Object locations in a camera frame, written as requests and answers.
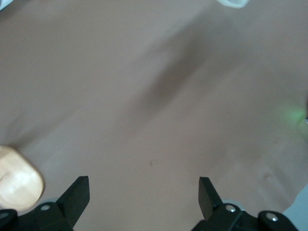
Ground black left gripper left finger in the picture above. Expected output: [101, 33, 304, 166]
[57, 176, 90, 231]

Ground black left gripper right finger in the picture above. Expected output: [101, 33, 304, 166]
[198, 176, 222, 221]

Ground white faceted cup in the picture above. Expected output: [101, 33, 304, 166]
[216, 0, 250, 9]

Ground wooden cup rack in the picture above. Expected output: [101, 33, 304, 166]
[0, 145, 46, 213]

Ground brown table cover sheet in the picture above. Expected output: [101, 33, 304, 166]
[0, 0, 308, 231]

